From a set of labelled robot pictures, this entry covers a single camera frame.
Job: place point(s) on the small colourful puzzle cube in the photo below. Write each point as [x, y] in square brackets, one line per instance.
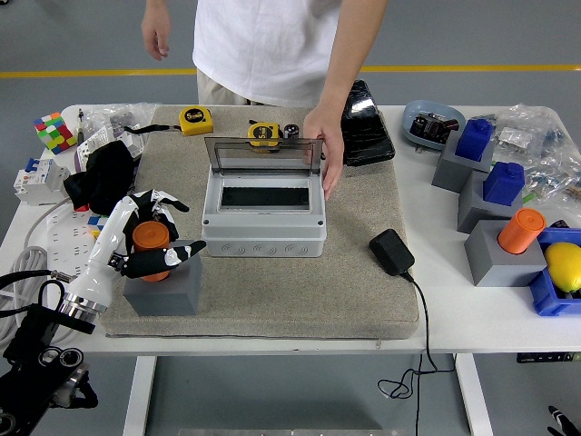
[96, 224]

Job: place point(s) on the large clear parts bag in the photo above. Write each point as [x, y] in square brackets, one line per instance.
[554, 159]

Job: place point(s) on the round yellow tape measure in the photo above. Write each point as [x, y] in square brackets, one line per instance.
[262, 131]

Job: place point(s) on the person torso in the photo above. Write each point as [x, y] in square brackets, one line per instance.
[263, 45]

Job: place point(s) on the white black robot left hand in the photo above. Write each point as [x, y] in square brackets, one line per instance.
[106, 254]

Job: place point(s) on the dark brown components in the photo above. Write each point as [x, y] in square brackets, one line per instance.
[431, 127]

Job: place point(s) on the small black cylinder battery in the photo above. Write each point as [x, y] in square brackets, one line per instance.
[291, 131]

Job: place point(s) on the small black item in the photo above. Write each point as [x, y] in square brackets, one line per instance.
[559, 224]

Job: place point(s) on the beige fabric mat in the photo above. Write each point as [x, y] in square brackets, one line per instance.
[295, 295]

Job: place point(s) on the dark transparent hinged box lid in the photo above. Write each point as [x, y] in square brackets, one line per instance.
[263, 156]

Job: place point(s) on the square yellow tape measure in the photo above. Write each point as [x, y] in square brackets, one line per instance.
[195, 120]

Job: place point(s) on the black glossy pouch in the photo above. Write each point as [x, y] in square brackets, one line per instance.
[367, 131]

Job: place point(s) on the black cloth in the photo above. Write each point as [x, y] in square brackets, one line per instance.
[106, 170]

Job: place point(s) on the grey holder block round hole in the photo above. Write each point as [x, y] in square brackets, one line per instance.
[485, 263]
[181, 290]

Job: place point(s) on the large colourful puzzle cube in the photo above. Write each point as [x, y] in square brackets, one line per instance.
[53, 134]

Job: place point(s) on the white power strip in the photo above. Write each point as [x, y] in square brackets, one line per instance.
[68, 240]

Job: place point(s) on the person's left forearm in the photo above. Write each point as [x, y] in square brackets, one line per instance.
[354, 50]

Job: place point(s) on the light blue bowl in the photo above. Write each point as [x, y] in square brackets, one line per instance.
[417, 111]

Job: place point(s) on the black power adapter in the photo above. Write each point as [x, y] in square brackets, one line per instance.
[391, 252]

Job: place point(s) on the black table control panel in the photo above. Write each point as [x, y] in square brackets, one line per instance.
[544, 357]

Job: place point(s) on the orange cylindrical battery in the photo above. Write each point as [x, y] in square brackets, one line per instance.
[150, 236]
[519, 231]

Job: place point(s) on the white table leg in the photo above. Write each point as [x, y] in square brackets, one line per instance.
[138, 395]
[474, 395]

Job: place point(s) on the person's left hand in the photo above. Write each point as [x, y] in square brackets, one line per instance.
[329, 145]

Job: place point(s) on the person's right forearm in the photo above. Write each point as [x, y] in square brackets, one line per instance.
[158, 6]

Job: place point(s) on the blue plastic bin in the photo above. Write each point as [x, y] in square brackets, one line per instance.
[551, 300]

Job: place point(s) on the person's right hand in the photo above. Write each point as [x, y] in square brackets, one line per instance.
[156, 34]

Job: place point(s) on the blue block battery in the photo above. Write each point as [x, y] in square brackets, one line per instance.
[503, 184]
[474, 141]

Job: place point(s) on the white purple packet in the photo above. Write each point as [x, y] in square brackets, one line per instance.
[93, 143]

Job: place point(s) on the yellow lemon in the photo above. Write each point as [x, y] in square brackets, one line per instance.
[563, 265]

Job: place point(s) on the small clear bag white parts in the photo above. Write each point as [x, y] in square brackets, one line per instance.
[515, 137]

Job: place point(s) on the white circuit breaker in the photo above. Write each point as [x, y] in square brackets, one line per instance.
[38, 181]

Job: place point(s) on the grey plastic junction box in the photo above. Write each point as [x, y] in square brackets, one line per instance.
[263, 236]

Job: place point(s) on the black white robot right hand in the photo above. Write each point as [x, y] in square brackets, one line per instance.
[565, 424]

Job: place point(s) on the thin pen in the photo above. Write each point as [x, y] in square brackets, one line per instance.
[81, 122]

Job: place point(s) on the clear bag dark parts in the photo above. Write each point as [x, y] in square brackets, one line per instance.
[118, 115]

